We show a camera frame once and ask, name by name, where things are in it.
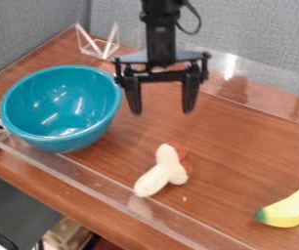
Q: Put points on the clear acrylic back barrier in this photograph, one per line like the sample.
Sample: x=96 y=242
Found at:
x=254 y=84

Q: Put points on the yellow toy banana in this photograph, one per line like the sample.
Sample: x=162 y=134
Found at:
x=281 y=214

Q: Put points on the clear acrylic front barrier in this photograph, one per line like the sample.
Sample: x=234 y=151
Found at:
x=101 y=200

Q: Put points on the wooden object below table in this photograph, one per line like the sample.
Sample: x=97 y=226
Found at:
x=66 y=236

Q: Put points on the blue ceramic bowl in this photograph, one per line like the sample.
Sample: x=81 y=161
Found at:
x=60 y=107

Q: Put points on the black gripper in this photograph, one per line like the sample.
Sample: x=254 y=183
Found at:
x=161 y=63

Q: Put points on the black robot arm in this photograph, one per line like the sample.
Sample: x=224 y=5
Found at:
x=166 y=9

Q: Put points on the clear acrylic barrier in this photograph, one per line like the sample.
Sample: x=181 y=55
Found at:
x=101 y=200
x=254 y=84

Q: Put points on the clear acrylic corner bracket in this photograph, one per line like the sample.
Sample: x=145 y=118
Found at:
x=96 y=47

